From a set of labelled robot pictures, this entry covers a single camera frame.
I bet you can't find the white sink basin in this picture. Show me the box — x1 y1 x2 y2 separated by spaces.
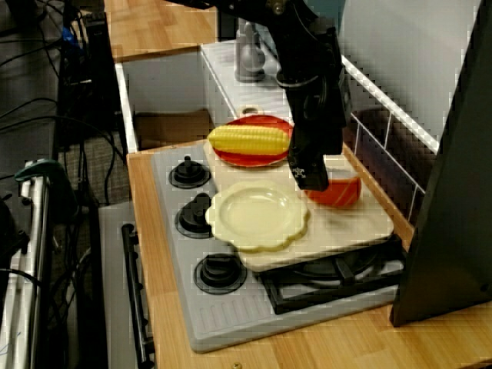
114 40 297 155

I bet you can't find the grey toy stove top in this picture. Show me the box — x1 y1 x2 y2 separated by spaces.
150 148 404 354

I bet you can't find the yellow toy corn cob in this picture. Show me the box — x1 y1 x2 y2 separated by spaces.
206 125 292 157

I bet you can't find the teal box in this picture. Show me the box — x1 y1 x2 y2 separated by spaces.
253 21 280 58

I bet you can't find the black cable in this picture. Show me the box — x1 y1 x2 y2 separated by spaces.
0 115 128 204
0 98 58 120

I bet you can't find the black oven door handle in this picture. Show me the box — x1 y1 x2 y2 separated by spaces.
121 223 155 364

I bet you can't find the green clamp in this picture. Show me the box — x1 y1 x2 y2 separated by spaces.
14 158 80 226

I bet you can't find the aluminium frame rail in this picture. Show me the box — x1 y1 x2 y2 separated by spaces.
0 180 53 369

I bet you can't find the black stand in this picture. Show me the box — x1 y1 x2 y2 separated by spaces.
82 13 130 155

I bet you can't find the grey oven door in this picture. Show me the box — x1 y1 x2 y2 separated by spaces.
98 201 157 369

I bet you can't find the wooden cutting board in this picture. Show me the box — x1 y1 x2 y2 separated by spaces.
202 105 396 272

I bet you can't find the orange bread slice toy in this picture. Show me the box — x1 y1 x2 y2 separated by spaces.
305 175 362 209

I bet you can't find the black burner grate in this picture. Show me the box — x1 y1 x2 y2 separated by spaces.
261 236 408 316

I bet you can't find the red round plate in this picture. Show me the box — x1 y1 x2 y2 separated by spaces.
210 114 296 168

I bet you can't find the cream scalloped plate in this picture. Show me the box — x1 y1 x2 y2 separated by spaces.
204 181 311 254

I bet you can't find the blue plastic object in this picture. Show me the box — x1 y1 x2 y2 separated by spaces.
61 25 84 53

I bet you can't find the dark slanted panel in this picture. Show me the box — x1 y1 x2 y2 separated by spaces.
390 0 492 327

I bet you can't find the grey toy faucet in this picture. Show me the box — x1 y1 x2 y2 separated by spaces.
234 17 268 84

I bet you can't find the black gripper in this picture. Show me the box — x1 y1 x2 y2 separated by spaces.
276 67 353 192

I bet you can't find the black stove knob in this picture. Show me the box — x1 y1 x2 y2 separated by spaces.
175 191 216 239
194 253 249 296
168 155 211 189

